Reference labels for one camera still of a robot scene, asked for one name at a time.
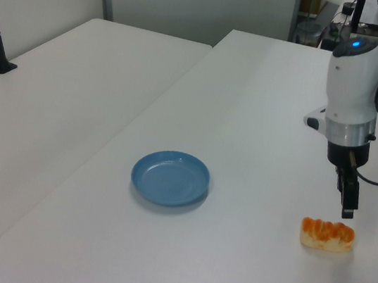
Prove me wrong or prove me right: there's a grey metal wall post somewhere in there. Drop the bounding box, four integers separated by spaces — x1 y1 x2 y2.
287 0 303 44

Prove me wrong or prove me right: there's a grey mesh trash bin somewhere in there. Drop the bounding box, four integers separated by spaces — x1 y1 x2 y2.
295 20 324 48

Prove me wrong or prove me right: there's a blue round plate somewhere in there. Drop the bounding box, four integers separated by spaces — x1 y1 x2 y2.
126 144 215 213

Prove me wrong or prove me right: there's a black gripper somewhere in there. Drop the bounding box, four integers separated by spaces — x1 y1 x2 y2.
316 137 372 222

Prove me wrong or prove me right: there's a small black device box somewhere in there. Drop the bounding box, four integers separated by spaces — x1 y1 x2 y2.
320 36 337 52

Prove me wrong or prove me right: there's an orange glazed bread loaf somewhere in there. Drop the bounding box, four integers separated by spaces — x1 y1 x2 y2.
297 215 358 255

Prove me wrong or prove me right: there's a black upright pole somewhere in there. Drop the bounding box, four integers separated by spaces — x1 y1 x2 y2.
349 0 367 34

